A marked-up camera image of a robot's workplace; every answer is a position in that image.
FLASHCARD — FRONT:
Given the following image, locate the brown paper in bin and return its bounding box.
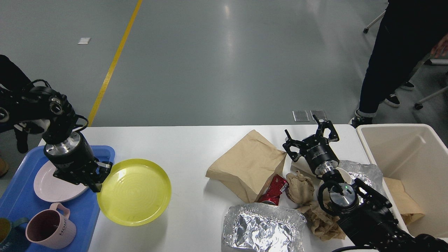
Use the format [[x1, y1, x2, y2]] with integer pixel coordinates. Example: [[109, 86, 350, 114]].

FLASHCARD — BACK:
[[383, 177, 425, 225]]

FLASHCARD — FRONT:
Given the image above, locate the crumpled brown paper napkin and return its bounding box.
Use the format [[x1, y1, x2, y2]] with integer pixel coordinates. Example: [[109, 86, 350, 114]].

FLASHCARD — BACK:
[[297, 201, 346, 242]]

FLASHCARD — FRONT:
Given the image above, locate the pink plate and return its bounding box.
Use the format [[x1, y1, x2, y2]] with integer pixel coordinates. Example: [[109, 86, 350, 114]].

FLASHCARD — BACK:
[[33, 161, 88, 203]]

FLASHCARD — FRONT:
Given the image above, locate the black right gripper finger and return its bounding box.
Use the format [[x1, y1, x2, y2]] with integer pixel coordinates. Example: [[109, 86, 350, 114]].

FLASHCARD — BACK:
[[312, 114, 340, 143], [282, 129, 304, 162]]

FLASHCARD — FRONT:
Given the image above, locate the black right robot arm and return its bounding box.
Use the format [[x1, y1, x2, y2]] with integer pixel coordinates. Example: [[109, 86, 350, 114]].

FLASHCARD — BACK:
[[283, 116, 447, 252]]

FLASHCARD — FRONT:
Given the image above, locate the white office chair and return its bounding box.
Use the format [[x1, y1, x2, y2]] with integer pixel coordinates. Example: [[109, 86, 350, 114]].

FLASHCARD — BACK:
[[363, 10, 448, 110]]

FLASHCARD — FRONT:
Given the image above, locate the dark green mug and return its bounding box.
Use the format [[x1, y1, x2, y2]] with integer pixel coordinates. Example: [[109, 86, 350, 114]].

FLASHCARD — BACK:
[[0, 217, 31, 252]]

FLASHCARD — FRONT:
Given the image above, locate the left floor outlet cover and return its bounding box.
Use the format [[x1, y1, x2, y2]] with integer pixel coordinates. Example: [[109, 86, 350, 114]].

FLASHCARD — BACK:
[[292, 110, 310, 122]]

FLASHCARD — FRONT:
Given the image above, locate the brown paper bag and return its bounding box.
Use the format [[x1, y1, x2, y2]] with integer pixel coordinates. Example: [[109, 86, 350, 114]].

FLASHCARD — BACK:
[[206, 130, 286, 203]]

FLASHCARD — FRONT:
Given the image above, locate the floor outlet cover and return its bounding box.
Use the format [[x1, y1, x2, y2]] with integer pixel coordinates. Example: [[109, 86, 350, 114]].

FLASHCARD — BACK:
[[310, 110, 327, 121], [292, 110, 310, 122]]

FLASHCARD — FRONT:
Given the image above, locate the yellow plate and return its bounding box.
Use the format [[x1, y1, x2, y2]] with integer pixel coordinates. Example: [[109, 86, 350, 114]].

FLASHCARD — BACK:
[[97, 159, 172, 226]]

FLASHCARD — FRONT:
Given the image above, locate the front aluminium foil tray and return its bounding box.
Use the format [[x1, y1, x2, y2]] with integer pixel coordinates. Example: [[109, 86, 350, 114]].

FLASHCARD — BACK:
[[222, 203, 307, 252]]

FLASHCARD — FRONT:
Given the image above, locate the black trouser leg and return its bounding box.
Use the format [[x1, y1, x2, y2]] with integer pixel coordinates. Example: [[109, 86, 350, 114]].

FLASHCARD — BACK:
[[0, 55, 31, 91]]

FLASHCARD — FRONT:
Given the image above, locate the beige plastic bin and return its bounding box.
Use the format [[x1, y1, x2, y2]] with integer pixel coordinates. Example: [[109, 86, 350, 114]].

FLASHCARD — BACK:
[[356, 124, 448, 239]]

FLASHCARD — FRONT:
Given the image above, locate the blue plastic tray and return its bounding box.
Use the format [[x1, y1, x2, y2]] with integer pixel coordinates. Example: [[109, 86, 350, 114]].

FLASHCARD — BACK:
[[0, 146, 100, 252]]

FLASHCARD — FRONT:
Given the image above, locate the crushed red soda can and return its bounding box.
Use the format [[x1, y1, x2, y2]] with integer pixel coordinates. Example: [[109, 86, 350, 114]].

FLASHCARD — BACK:
[[258, 174, 289, 206]]

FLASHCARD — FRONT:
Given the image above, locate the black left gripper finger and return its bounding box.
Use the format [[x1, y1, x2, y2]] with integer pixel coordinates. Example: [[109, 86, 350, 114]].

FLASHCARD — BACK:
[[95, 161, 113, 184]]

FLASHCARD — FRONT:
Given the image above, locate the rear aluminium foil piece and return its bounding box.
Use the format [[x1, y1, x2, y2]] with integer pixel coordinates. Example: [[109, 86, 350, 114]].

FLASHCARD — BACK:
[[338, 160, 387, 197]]

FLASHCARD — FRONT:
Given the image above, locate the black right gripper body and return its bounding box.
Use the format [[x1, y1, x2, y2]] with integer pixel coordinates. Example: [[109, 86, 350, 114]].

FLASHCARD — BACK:
[[300, 136, 340, 175]]

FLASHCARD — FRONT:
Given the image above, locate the pink mug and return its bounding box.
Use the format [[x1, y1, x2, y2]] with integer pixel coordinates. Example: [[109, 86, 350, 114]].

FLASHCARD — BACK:
[[25, 202, 77, 249]]

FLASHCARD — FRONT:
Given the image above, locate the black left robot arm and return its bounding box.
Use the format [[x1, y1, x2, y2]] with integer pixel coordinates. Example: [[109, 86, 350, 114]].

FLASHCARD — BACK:
[[1, 81, 113, 193]]

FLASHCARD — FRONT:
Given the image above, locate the crumpled brown paper ball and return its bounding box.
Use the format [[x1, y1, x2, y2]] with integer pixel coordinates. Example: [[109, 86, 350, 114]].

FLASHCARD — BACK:
[[286, 172, 315, 205]]

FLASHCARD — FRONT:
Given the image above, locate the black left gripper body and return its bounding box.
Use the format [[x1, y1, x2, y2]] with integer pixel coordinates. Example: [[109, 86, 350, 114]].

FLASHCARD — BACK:
[[44, 131, 102, 193]]

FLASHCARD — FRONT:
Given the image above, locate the right floor outlet cover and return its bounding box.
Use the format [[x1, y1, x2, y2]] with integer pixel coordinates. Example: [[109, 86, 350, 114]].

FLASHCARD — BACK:
[[310, 110, 327, 121]]

